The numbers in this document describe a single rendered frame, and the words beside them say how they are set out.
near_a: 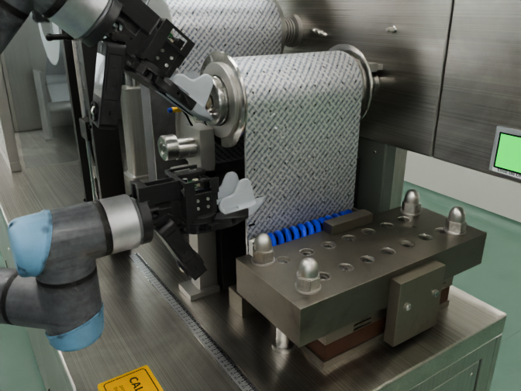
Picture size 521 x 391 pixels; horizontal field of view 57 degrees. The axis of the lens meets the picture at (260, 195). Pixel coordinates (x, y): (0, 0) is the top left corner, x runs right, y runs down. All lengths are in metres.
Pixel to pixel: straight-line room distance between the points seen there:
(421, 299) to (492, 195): 2.91
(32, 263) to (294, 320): 0.33
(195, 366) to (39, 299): 0.24
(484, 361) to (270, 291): 0.43
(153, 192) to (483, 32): 0.53
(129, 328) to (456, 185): 3.21
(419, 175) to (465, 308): 3.11
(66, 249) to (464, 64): 0.64
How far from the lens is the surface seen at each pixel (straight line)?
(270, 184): 0.77
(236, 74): 0.71
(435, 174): 3.89
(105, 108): 0.66
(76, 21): 0.64
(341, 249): 0.77
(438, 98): 0.87
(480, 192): 3.70
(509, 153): 0.80
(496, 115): 0.81
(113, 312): 0.88
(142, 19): 0.67
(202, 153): 0.78
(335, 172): 0.85
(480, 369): 0.96
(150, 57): 0.66
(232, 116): 0.72
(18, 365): 2.34
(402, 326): 0.77
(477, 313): 0.92
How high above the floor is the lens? 1.39
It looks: 22 degrees down
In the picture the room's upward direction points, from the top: straight up
